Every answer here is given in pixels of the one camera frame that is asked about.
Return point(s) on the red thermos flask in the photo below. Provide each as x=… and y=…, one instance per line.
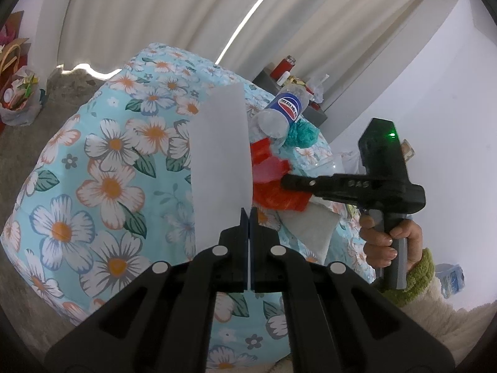
x=282, y=68

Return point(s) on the clear bottle with blue label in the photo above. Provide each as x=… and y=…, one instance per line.
x=287, y=107

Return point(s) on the clear bag with red print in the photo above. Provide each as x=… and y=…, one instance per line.
x=279, y=198

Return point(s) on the white paper sheet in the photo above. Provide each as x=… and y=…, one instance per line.
x=217, y=155

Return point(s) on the blue and white packet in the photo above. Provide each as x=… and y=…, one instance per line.
x=450, y=281

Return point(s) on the person's right hand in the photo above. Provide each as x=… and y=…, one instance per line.
x=374, y=241

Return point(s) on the red and white wrapper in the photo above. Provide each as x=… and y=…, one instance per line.
x=268, y=163

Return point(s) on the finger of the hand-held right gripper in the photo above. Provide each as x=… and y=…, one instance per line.
x=306, y=184

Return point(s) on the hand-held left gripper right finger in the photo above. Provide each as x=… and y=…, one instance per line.
x=264, y=256

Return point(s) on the plastic bag of colourful items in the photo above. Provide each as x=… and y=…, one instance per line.
x=19, y=101

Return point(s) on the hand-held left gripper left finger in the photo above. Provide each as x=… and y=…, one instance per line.
x=235, y=256

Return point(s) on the grey cabinet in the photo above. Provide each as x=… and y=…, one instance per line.
x=320, y=116

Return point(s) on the small white bottle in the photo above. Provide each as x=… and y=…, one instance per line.
x=282, y=79

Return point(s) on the brown gift bag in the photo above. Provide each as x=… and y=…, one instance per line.
x=11, y=54

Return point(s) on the clear plastic bag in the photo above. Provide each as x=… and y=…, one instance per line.
x=318, y=87

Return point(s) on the white curtain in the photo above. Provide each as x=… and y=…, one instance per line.
x=174, y=15

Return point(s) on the floral light blue blanket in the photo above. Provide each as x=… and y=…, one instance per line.
x=108, y=186

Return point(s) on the person's right forearm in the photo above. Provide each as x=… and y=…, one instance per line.
x=435, y=318

